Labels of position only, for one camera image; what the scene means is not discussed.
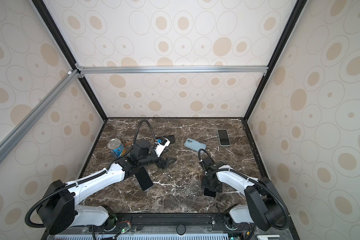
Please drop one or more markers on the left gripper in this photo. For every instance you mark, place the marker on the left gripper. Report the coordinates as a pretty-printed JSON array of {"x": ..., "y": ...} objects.
[{"x": 165, "y": 165}]

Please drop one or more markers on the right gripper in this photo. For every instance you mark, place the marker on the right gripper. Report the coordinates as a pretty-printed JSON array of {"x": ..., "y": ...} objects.
[{"x": 218, "y": 188}]

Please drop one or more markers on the black phone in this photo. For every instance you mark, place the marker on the black phone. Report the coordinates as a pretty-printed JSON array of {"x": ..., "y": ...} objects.
[
  {"x": 143, "y": 179},
  {"x": 210, "y": 193},
  {"x": 223, "y": 137}
]

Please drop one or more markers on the black phone case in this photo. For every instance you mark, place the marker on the black phone case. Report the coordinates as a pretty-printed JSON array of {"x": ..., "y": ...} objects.
[{"x": 171, "y": 139}]

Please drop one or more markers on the light blue case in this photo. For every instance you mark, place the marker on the light blue case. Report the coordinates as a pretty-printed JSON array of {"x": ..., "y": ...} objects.
[
  {"x": 194, "y": 145},
  {"x": 223, "y": 137}
]

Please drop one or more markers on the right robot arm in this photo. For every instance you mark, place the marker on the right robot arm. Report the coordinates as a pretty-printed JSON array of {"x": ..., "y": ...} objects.
[{"x": 264, "y": 206}]

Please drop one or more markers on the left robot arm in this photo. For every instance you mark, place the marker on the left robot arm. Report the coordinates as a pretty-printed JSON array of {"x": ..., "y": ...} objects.
[{"x": 60, "y": 207}]

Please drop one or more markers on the wooden stick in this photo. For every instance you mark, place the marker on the wooden stick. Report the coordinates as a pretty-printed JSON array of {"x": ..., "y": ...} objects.
[{"x": 126, "y": 144}]

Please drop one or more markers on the blue soup can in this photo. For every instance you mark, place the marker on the blue soup can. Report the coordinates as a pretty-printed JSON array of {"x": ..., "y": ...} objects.
[{"x": 116, "y": 147}]

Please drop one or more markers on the black base frame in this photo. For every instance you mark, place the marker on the black base frame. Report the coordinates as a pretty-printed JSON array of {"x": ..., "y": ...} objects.
[{"x": 190, "y": 226}]

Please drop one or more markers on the aluminium rail back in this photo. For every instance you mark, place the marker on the aluminium rail back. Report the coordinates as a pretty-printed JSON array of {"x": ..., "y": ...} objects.
[{"x": 173, "y": 70}]

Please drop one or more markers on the aluminium rail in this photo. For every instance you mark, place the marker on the aluminium rail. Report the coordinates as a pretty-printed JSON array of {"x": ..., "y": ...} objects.
[
  {"x": 14, "y": 137},
  {"x": 173, "y": 70}
]

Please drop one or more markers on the aluminium rail left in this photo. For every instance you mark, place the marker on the aluminium rail left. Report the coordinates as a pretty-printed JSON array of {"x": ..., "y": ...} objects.
[{"x": 14, "y": 137}]

